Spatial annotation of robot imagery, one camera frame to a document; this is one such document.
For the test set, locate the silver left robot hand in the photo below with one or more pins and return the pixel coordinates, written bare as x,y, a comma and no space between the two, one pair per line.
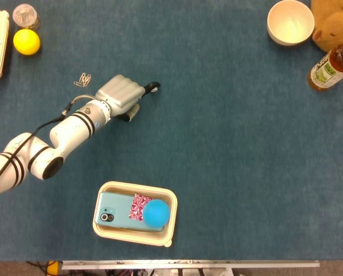
119,92

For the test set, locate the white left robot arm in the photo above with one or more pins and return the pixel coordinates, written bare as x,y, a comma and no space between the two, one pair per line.
70,129

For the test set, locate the silver paper clip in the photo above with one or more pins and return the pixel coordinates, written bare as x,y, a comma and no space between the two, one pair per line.
78,84
83,77
87,79

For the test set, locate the yellow ball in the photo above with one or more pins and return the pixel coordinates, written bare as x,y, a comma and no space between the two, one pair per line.
26,41

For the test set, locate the teal smartphone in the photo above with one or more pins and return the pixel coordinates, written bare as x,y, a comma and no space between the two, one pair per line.
116,207

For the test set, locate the teal felt table cloth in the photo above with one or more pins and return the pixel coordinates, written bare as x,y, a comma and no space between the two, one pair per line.
232,143

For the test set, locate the clear plastic jar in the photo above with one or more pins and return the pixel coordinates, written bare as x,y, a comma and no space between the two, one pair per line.
23,14

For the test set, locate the blue ball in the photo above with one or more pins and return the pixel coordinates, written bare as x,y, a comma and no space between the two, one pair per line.
156,212

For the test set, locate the beige open food tray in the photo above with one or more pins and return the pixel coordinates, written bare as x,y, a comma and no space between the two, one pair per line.
102,234

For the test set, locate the white bowl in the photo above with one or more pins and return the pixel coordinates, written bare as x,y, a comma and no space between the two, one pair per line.
291,23

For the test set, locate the yellow plastic object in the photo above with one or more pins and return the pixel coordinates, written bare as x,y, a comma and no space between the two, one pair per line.
53,268

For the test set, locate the tea bottle with green label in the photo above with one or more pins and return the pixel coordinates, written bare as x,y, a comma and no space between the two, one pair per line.
327,70

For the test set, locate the brown plush toy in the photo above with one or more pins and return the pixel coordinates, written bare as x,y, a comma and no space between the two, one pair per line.
335,26

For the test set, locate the aluminium frame rail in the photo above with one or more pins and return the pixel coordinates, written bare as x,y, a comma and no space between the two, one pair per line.
188,264

